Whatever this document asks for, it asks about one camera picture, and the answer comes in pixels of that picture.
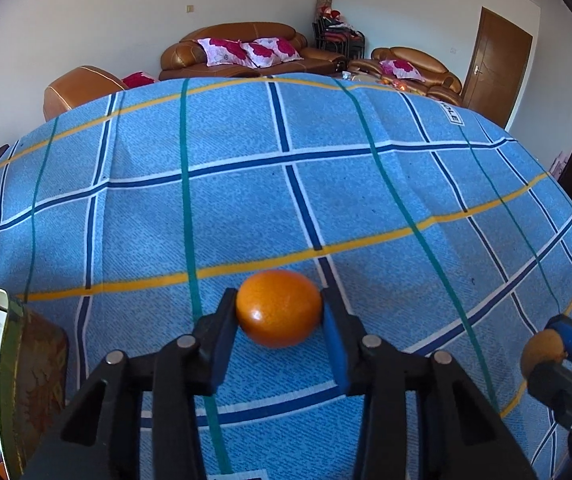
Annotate pink floral pillow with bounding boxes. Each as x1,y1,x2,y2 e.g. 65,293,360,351
241,37,303,68
122,71,159,90
197,37,259,67
380,58,424,82

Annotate brown leather armchair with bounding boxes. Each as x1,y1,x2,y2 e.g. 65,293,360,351
43,65,159,122
348,46,463,107

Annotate coffee table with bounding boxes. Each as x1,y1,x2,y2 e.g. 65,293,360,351
338,71,417,92

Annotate brown wooden door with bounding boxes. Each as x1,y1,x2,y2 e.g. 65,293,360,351
460,6,534,130

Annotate orange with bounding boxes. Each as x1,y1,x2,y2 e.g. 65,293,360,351
236,269,323,350

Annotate small tan fruit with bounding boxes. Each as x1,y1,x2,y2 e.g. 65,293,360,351
520,329,566,378

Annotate stacked dark chairs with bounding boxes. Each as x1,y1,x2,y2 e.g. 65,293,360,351
313,15,367,58

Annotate blue plaid tablecloth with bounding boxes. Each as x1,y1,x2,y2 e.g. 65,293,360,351
0,72,572,480

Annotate gold metal tin tray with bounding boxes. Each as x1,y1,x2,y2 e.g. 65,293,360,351
0,277,69,478

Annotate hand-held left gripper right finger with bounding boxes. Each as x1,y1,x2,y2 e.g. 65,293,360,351
320,287,536,480

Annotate brown leather sofa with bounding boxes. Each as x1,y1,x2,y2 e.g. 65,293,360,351
159,22,349,81

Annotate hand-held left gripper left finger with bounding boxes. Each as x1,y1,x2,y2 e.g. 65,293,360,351
21,287,239,480

